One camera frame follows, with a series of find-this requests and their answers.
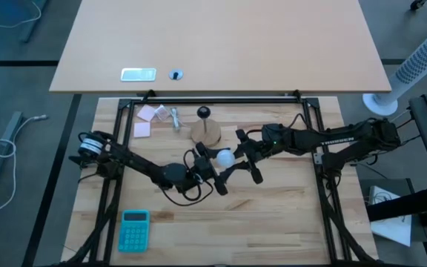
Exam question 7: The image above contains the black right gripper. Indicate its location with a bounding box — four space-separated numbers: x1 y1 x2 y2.
231 128 270 185

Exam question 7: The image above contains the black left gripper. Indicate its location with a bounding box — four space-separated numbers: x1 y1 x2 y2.
190 142 237 197

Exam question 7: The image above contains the white lightbulb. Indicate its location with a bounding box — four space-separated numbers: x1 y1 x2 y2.
216 149 236 169

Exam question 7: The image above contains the pink sticky note pad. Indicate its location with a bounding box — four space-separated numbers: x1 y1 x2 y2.
133 122 152 139
136 104 158 122

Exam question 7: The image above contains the teal calculator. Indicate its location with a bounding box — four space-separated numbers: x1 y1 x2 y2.
118 209 151 254

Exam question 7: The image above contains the light wooden desk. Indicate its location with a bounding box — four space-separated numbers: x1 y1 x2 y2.
49 0 392 93

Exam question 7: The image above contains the silver desk power plate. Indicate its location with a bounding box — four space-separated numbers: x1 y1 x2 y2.
120 67 157 82

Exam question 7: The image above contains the white paper box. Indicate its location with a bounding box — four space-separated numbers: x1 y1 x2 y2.
368 185 413 248

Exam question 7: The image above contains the white tower fan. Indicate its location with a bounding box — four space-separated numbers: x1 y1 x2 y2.
362 14 427 116

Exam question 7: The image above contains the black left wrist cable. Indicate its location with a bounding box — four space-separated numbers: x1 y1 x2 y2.
157 148 215 207

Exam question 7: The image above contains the black aluminium table frame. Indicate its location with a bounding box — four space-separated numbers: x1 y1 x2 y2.
61 90 381 267

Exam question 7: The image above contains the white floor cable with plug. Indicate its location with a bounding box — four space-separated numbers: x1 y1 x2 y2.
0 113 48 222

